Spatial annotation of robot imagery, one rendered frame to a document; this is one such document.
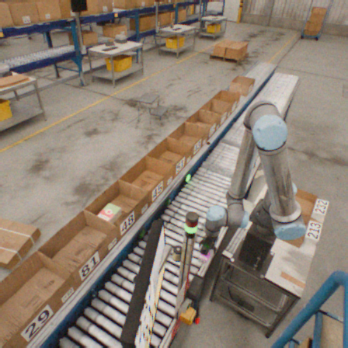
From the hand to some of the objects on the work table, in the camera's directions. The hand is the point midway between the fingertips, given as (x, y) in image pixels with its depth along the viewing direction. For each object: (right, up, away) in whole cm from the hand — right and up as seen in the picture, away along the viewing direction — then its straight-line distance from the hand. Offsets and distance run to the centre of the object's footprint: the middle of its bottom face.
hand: (206, 254), depth 156 cm
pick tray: (+87, +23, +80) cm, 120 cm away
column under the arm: (+39, -12, +34) cm, 53 cm away
